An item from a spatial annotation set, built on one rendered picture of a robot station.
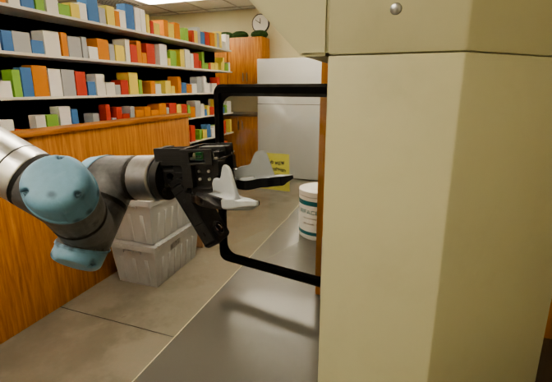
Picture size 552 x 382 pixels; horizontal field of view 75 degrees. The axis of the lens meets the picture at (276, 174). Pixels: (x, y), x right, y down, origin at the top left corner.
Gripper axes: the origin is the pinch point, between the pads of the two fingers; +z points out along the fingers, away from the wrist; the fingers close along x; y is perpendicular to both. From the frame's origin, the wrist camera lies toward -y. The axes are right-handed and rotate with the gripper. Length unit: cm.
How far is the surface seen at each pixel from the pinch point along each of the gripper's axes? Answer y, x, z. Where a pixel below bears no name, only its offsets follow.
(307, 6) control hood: 21.2, -14.4, 9.0
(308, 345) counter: -29.5, 6.2, 1.1
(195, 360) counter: -28.3, -3.5, -15.7
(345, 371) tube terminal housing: -15.5, -14.4, 11.2
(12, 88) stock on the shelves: 32, 132, -236
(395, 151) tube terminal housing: 8.2, -14.5, 16.3
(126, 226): -67, 141, -166
